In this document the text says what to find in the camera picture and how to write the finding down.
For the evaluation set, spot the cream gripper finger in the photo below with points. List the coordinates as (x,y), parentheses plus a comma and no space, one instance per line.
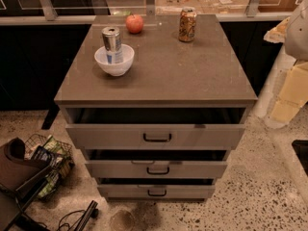
(293,94)
(278,33)

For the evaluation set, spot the silver blue redbull can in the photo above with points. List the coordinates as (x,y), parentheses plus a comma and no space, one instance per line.
(112,42)

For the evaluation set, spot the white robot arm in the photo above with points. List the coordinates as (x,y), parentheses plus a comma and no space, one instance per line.
(293,32)

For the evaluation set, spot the orange brown soda can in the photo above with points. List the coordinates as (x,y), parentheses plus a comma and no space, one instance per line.
(187,24)

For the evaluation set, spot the white bowl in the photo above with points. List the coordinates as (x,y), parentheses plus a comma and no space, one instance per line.
(115,69)

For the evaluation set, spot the cardboard box left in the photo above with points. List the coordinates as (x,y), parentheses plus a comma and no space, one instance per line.
(175,6)

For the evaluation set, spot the grey drawer cabinet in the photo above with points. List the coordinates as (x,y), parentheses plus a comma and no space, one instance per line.
(166,73)

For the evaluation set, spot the red apple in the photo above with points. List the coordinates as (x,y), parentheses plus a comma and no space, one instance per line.
(134,23)

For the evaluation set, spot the middle grey drawer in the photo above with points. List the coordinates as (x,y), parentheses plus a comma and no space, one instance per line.
(150,164)

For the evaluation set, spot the grey drawer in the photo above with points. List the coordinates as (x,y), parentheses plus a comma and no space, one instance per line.
(150,164)
(156,188)
(157,128)

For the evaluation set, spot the bottom grey drawer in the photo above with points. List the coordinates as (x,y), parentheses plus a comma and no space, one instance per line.
(156,188)

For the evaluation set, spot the top grey drawer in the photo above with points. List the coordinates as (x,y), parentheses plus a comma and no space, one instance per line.
(157,128)

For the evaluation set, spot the black bar on floor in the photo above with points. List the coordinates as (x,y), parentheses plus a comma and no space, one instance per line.
(91,212)

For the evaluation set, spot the glass railing with metal posts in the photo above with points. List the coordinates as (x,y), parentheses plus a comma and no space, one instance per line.
(35,12)

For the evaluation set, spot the brown chair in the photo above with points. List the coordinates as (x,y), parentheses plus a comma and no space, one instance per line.
(20,181)

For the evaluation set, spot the wire basket with snack bags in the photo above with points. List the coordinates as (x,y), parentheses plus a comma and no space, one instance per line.
(57,154)

